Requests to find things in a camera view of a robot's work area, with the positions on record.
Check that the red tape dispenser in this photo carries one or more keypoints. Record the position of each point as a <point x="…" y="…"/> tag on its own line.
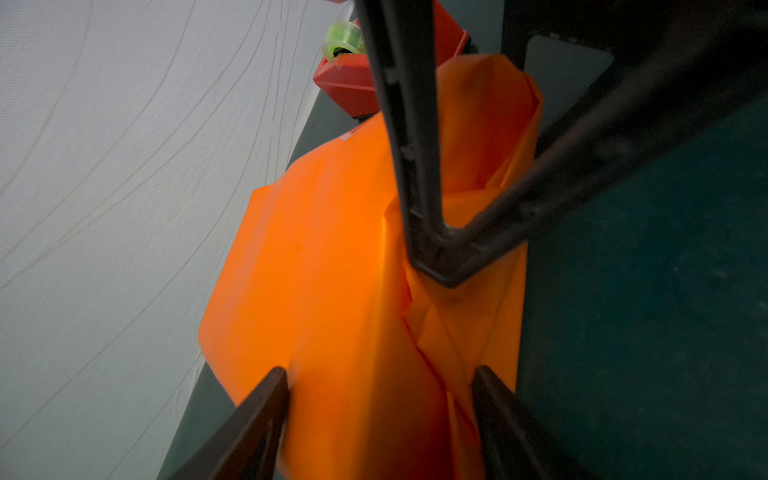
<point x="348" y="79"/>

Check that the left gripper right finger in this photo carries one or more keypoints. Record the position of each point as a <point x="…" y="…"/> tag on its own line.
<point x="514" y="444"/>

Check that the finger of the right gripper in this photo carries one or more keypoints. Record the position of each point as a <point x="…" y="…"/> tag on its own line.
<point x="677" y="67"/>

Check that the green table mat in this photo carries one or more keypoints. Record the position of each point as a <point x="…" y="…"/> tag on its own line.
<point x="643" y="347"/>

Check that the clear tape roll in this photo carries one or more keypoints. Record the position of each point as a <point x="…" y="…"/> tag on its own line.
<point x="343" y="37"/>

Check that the orange wrapping paper sheet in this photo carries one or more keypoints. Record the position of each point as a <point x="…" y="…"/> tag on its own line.
<point x="379" y="357"/>

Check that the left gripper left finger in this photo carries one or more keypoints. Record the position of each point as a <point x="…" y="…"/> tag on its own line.
<point x="247" y="444"/>

